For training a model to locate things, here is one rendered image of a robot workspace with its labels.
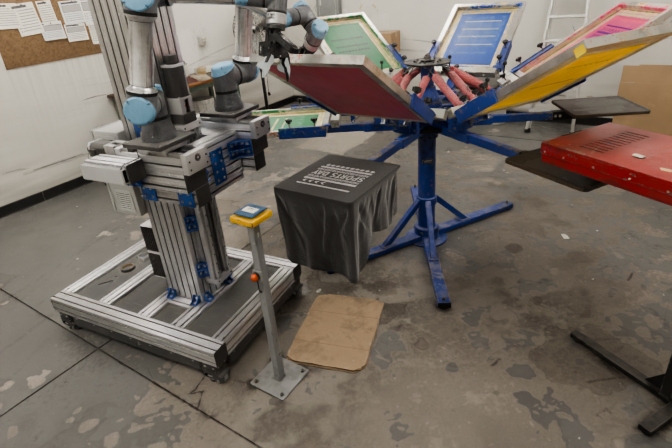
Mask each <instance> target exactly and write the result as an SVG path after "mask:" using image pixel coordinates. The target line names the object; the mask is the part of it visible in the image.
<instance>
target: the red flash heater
mask: <svg viewBox="0 0 672 448"><path fill-rule="evenodd" d="M540 153H542V158H541V161H542V162H545V163H548V164H551V165H554V166H557V167H560V168H562V169H565V170H568V171H571V172H574V173H577V174H580V175H583V176H586V177H589V178H591V179H594V180H597V181H600V182H603V183H606V184H609V185H612V186H615V187H618V188H620V189H623V190H626V191H629V192H632V193H635V194H638V195H641V196H644V197H647V198H649V199H652V200H655V201H658V202H661V203H664V204H667V205H670V206H672V136H668V135H664V134H660V133H655V132H651V131H646V130H642V129H637V128H633V127H629V126H624V125H620V124H615V123H611V122H609V123H605V124H602V125H599V126H595V127H592V128H589V129H585V130H582V131H578V132H575V133H572V134H568V135H565V136H561V137H558V138H555V139H551V140H548V141H545V142H542V143H541V151H540ZM635 153H636V154H640V155H644V156H646V157H645V158H643V159H639V158H636V157H633V156H632V155H633V154H635Z"/></svg>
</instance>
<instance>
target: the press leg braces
mask: <svg viewBox="0 0 672 448"><path fill-rule="evenodd" d="M437 202H438V203H439V204H441V205H442V206H443V207H445V208H446V209H448V210H449V211H450V212H452V213H453V214H454V215H456V216H457V217H456V218H454V219H456V220H457V221H459V222H462V221H465V220H468V219H470V218H471V217H469V216H467V215H464V214H463V213H461V212H460V211H458V210H457V209H456V208H454V207H453V206H452V205H450V204H449V203H447V202H446V201H445V200H443V199H442V198H441V197H439V196H438V195H437ZM419 207H420V200H418V199H417V198H416V200H415V201H414V202H413V204H412V205H411V206H410V208H409V209H408V210H407V212H406V213H405V214H404V216H403V217H402V218H401V220H400V221H399V222H398V224H397V225H396V226H395V228H394V229H393V230H392V232H391V233H390V234H389V236H388V237H387V238H386V240H385V241H384V242H383V243H381V244H378V245H379V246H380V247H381V248H382V249H386V248H389V247H391V246H394V245H396V244H395V243H394V242H393V241H394V240H395V239H396V237H397V236H398V235H399V233H400V232H401V231H402V229H403V228H404V227H405V225H406V224H407V223H408V221H409V220H410V219H411V217H412V216H413V215H414V213H415V212H416V211H417V213H418V208H419ZM425 209H426V218H427V227H428V238H429V251H430V252H427V256H428V260H429V261H439V257H438V254H437V252H436V246H435V235H434V225H433V216H432V207H431V201H425Z"/></svg>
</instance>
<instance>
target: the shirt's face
mask: <svg viewBox="0 0 672 448"><path fill-rule="evenodd" d="M326 163H328V164H334V165H340V166H346V167H352V168H358V169H364V170H371V171H376V172H375V173H373V174H372V175H371V176H369V177H368V178H367V179H365V180H364V181H363V182H361V183H360V184H359V185H357V186H356V187H355V188H354V187H349V186H344V185H338V184H333V183H326V184H325V185H328V186H333V187H338V188H343V189H348V190H351V191H349V192H348V193H347V192H342V191H337V190H332V189H327V188H322V187H317V186H312V185H307V184H302V183H297V181H298V180H300V179H301V178H303V177H305V176H306V175H308V174H310V173H311V172H313V171H314V170H316V169H318V168H319V167H321V166H323V165H324V164H326ZM397 166H399V165H398V164H392V163H385V162H378V161H372V160H365V159H358V158H352V157H345V156H338V155H331V154H328V155H326V156H324V157H323V158H321V159H319V160H318V161H316V162H314V163H313V164H311V165H309V166H308V167H306V168H304V169H302V170H301V171H299V172H297V173H296V174H294V175H292V176H291V177H289V178H287V179H286V180H284V181H282V182H280V183H279V184H277V185H275V187H277V188H282V189H287V190H292V191H296V192H301V193H306V194H311V195H315V196H320V197H325V198H330V199H334V200H339V201H344V202H353V201H354V200H355V199H356V198H358V197H359V196H360V195H362V194H363V193H364V192H365V191H367V190H368V189H369V188H370V187H372V186H373V185H374V184H376V183H377V182H378V181H379V180H381V179H382V178H383V177H385V176H386V175H387V174H388V173H390V172H391V171H392V170H393V169H395V168H396V167H397Z"/></svg>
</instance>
